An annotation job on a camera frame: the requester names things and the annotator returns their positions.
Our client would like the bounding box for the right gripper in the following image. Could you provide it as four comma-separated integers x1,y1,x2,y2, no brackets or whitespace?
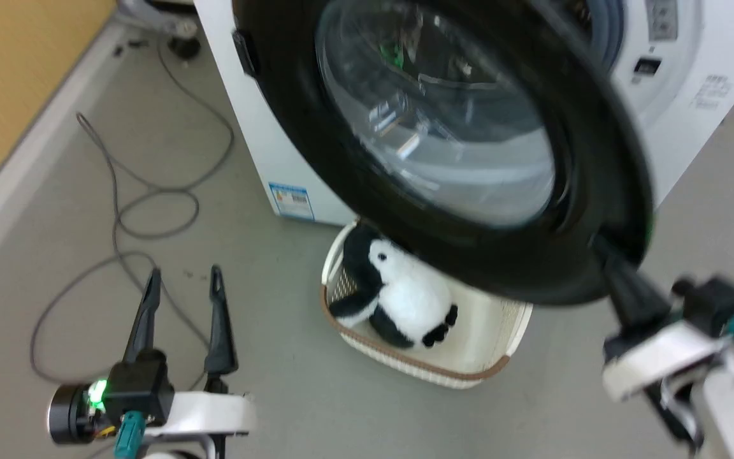
590,233,734,404

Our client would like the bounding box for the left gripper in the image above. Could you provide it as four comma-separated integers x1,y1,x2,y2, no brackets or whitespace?
104,264,257,439

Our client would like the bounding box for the black round washing machine door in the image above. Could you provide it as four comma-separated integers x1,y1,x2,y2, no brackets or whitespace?
232,0,656,307

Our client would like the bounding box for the white washing machine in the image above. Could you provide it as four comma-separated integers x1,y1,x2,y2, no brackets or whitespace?
194,0,734,228

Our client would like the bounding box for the white laundry basket brown rim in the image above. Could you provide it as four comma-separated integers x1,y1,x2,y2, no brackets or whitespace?
320,220,534,390

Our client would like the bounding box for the blue energy label sticker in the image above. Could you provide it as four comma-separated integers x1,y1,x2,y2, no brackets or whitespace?
268,182,315,222

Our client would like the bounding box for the black and white plush penguin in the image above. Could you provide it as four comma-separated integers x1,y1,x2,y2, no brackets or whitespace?
328,223,459,350

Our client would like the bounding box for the black round floor foot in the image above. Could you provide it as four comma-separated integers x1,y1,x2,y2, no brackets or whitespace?
168,36,203,62

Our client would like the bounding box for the teal left arm cable connector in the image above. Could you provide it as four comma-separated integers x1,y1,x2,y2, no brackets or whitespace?
114,411,146,459

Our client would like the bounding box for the grey floor cable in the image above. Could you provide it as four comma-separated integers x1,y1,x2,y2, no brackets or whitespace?
29,37,236,388

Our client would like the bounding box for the grey drain hose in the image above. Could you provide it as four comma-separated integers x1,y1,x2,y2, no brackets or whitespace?
115,0,201,39

